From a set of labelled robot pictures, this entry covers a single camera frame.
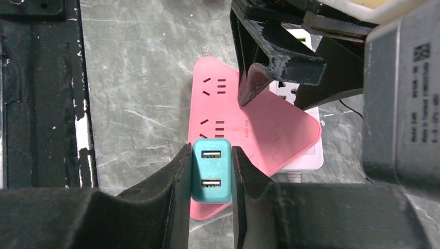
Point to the teal cube adapter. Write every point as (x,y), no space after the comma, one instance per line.
(211,171)

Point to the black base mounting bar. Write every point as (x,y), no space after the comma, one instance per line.
(46,129)

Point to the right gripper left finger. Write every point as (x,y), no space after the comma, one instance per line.
(151,214)

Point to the pink triangular power strip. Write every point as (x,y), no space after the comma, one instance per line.
(216,114)

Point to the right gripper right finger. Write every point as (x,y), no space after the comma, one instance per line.
(268,214)

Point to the white power strip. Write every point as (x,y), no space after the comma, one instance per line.
(305,131)

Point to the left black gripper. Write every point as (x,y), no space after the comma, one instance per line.
(267,52)

